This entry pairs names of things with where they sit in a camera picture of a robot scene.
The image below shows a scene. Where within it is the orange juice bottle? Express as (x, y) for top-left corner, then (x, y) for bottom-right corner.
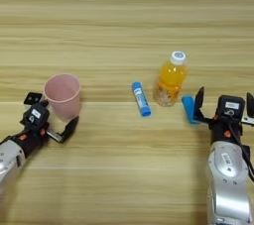
(153, 51), (189, 108)

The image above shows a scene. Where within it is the blue rectangular eraser block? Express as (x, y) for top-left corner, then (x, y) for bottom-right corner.
(181, 94), (201, 125)

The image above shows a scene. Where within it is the pink plastic cup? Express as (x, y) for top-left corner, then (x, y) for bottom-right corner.
(43, 73), (82, 122)

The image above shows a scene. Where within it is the small black white cube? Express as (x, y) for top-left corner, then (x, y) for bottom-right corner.
(23, 91), (44, 106)

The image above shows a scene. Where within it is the black labelled box right gripper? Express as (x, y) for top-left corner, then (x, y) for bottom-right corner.
(217, 94), (246, 121)

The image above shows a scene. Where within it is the black labelled box left gripper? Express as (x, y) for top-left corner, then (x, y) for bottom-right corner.
(23, 102), (51, 128)

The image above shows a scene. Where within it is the blue glue stick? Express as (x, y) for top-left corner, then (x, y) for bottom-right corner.
(131, 81), (152, 118)

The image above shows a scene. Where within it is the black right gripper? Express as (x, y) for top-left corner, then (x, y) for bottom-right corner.
(193, 85), (254, 146)

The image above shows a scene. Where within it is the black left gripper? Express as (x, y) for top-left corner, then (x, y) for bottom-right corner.
(8, 99), (80, 159)

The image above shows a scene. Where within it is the black labelled box gripper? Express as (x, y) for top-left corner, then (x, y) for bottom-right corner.
(23, 102), (51, 128)
(217, 94), (246, 121)

